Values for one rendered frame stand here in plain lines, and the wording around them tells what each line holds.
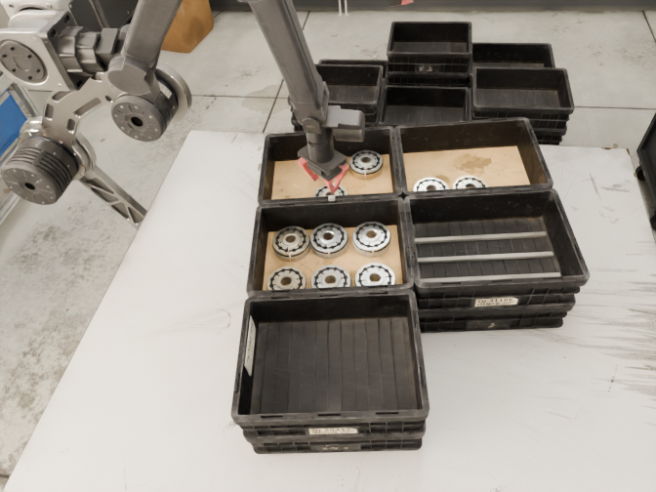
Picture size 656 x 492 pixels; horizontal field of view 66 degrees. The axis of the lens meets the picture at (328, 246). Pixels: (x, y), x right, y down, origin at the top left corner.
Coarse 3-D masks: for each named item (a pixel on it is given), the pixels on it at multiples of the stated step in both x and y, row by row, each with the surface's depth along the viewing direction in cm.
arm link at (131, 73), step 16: (144, 0) 77; (160, 0) 76; (176, 0) 76; (144, 16) 80; (160, 16) 79; (128, 32) 86; (144, 32) 83; (160, 32) 83; (128, 48) 87; (144, 48) 87; (160, 48) 97; (112, 64) 91; (128, 64) 88; (144, 64) 90; (112, 80) 94; (128, 80) 93; (144, 80) 92
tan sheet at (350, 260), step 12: (348, 228) 144; (396, 228) 142; (348, 240) 141; (396, 240) 140; (312, 252) 140; (348, 252) 138; (396, 252) 137; (276, 264) 138; (288, 264) 138; (300, 264) 137; (312, 264) 137; (324, 264) 137; (336, 264) 136; (348, 264) 136; (360, 264) 136; (384, 264) 135; (396, 264) 135; (264, 276) 136; (396, 276) 132; (264, 288) 133
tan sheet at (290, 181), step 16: (384, 160) 160; (288, 176) 160; (304, 176) 159; (352, 176) 157; (384, 176) 156; (272, 192) 155; (288, 192) 155; (304, 192) 154; (352, 192) 153; (368, 192) 152; (384, 192) 151
